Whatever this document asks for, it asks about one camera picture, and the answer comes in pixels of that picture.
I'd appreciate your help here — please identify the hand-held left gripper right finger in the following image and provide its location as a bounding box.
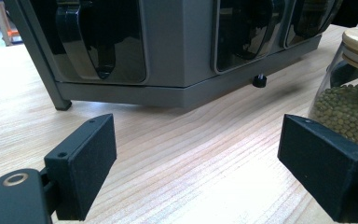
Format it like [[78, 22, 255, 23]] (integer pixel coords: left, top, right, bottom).
[[277, 113, 358, 224]]

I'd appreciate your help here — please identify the grey dispenser machine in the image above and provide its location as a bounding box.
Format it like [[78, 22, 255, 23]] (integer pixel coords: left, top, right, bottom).
[[4, 0, 345, 112]]

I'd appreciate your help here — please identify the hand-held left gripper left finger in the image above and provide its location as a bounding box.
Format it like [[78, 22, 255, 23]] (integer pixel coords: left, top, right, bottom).
[[44, 113, 118, 222]]

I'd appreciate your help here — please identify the wooden ladder with orange braces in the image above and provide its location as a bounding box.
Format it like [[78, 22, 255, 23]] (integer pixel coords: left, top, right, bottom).
[[0, 0, 23, 47]]

